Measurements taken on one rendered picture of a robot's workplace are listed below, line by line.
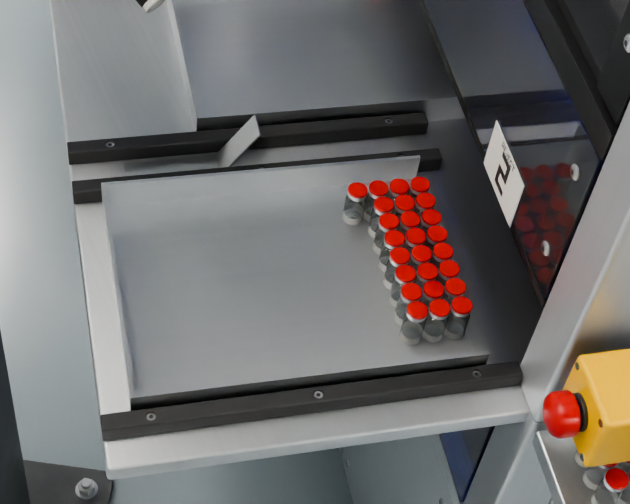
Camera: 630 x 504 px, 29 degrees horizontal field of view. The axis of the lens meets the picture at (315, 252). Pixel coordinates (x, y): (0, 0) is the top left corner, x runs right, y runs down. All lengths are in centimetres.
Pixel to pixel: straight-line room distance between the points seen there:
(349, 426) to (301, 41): 53
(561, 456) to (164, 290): 41
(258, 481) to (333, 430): 97
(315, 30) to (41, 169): 114
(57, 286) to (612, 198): 152
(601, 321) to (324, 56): 56
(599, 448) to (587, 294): 13
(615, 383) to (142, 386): 43
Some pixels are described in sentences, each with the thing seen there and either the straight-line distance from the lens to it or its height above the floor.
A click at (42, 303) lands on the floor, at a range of 232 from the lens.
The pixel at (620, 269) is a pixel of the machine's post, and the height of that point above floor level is 112.
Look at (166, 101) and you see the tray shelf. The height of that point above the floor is 88.
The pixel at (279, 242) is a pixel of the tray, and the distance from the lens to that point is 126.
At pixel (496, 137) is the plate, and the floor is 104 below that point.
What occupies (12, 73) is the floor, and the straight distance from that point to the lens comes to 273.
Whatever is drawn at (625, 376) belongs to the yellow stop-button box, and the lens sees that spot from 105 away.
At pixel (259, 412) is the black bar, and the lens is 113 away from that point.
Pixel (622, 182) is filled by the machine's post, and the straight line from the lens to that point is 96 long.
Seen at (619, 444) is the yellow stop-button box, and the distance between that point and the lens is 106.
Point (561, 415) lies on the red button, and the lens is 104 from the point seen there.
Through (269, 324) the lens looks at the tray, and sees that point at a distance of 120.
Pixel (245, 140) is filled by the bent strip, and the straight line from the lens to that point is 130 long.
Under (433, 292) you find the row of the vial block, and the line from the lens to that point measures 119.
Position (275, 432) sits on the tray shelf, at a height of 88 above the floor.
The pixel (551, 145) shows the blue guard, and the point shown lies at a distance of 107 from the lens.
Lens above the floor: 186
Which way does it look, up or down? 51 degrees down
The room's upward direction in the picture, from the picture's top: 9 degrees clockwise
